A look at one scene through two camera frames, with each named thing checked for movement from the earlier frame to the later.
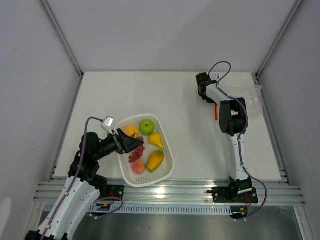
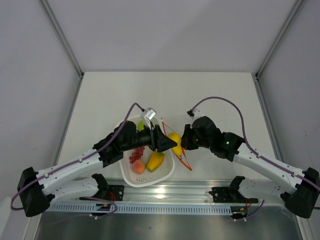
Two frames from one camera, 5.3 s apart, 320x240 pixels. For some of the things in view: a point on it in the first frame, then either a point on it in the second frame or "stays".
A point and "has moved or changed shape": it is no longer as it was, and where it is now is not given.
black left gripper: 130,143 to 158,141
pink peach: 138,166 stays
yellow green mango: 155,160 stays
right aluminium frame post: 292,12 stays
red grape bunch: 137,154 stays
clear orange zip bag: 253,96 to 177,150
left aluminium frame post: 62,36 stays
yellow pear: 155,139 has moved or changed shape
